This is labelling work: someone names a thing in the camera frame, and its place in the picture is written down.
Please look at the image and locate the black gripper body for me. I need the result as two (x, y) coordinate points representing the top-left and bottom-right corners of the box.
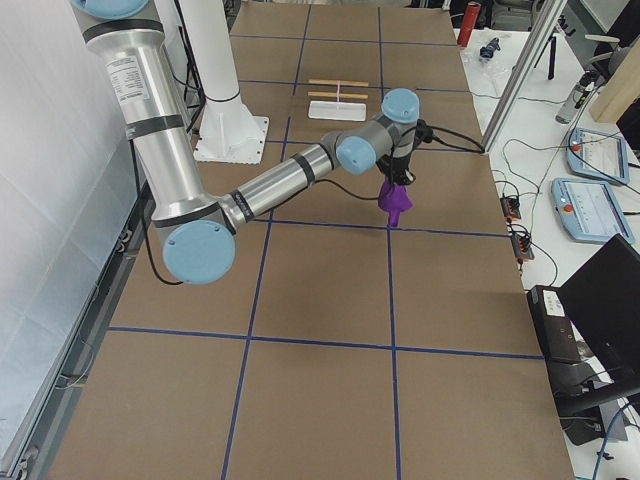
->
(376, 152), (412, 181)

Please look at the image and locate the purple towel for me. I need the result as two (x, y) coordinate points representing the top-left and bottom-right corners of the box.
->
(377, 179), (413, 228)

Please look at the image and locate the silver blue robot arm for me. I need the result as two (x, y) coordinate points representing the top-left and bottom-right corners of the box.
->
(72, 1), (420, 284)

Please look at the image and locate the white towel rack with wooden bars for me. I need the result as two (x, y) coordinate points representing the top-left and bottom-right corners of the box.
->
(307, 79), (369, 122)

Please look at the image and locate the far orange usb hub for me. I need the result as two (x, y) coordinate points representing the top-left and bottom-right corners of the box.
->
(500, 196), (521, 223)

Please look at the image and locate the orange usb hub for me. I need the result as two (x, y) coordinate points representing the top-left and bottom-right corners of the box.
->
(500, 196), (521, 223)
(508, 224), (535, 263)

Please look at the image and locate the near orange usb hub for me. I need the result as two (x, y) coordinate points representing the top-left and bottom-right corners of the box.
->
(508, 224), (535, 263)

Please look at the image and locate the blue black handheld tool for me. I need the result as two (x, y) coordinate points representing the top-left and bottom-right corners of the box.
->
(479, 37), (501, 61)

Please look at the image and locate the red cylinder bottle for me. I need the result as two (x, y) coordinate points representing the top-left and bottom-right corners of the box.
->
(457, 1), (481, 48)

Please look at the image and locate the near blue teach pendant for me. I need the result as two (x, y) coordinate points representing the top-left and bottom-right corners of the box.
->
(551, 178), (635, 244)

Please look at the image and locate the blue teach pendant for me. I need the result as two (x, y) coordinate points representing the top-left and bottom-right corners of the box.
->
(551, 178), (635, 244)
(567, 127), (630, 185)

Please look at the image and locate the far blue teach pendant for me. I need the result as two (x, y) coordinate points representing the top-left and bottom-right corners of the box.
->
(567, 127), (630, 185)

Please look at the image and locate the grey water bottle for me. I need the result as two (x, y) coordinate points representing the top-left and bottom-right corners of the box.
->
(555, 70), (599, 124)

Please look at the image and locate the black tripod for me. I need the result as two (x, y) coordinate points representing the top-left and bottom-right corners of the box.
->
(534, 14), (576, 80)

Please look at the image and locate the wooden board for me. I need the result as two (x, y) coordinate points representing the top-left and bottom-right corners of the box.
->
(590, 40), (640, 123)

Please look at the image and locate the black laptop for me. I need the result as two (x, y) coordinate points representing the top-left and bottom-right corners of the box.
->
(558, 234), (639, 372)

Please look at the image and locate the black device with label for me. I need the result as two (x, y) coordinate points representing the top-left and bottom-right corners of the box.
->
(527, 285), (594, 365)

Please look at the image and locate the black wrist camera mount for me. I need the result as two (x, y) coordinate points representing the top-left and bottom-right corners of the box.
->
(413, 119), (435, 149)

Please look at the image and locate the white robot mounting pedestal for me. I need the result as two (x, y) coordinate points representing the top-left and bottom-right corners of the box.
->
(179, 0), (269, 165)

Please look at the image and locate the grey aluminium frame post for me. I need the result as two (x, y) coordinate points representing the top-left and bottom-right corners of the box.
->
(481, 0), (567, 153)

